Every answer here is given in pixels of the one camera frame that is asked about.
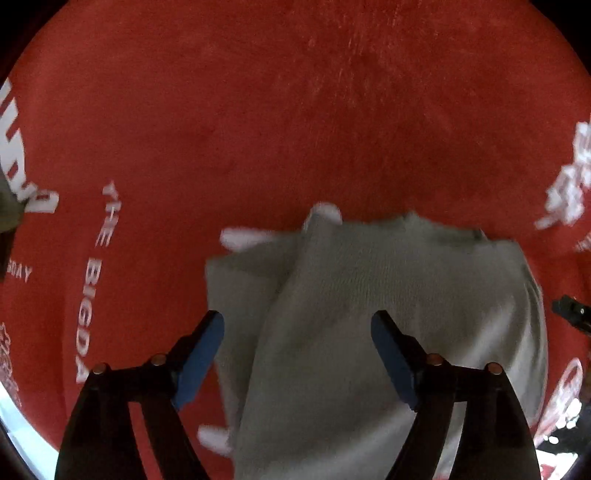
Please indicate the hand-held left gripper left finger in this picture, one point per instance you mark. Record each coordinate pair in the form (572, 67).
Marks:
(198, 364)

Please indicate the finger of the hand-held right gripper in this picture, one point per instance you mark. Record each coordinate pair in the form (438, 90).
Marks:
(575, 313)

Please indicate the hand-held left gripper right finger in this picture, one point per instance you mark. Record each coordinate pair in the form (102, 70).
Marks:
(397, 364)

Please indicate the grey knit sweater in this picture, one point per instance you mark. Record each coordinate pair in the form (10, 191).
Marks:
(369, 300)

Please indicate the olive green cloth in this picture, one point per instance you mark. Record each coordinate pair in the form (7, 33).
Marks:
(8, 205)

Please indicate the red printed blanket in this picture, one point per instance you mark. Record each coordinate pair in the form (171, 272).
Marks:
(295, 115)

